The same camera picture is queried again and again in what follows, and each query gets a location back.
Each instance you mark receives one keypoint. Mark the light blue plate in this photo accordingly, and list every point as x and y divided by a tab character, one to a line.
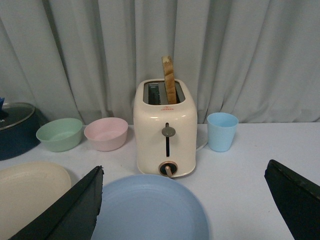
150	207

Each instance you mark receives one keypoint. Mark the grey curtain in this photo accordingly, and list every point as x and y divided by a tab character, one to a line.
256	59

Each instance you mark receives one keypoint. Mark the pink bowl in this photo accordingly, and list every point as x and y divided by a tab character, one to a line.
107	134

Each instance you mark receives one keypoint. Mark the cream toaster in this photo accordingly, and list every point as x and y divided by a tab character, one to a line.
165	134

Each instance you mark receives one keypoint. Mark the toast slice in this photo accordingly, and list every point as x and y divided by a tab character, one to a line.
169	79

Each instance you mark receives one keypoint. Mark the green bowl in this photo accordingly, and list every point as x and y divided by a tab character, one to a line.
61	135

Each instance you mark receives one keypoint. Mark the cream plate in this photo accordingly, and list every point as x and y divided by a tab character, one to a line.
26	191

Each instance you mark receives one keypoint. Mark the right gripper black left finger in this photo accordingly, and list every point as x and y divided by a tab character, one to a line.
73	216

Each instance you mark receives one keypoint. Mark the light blue cup right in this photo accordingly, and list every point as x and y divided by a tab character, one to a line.
221	129

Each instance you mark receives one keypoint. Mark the dark blue saucepan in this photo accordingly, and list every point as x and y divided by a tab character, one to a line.
20	138

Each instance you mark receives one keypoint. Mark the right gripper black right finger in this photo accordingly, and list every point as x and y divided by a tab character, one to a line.
297	199

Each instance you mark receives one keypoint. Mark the glass pot lid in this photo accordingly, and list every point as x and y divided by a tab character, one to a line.
14	113

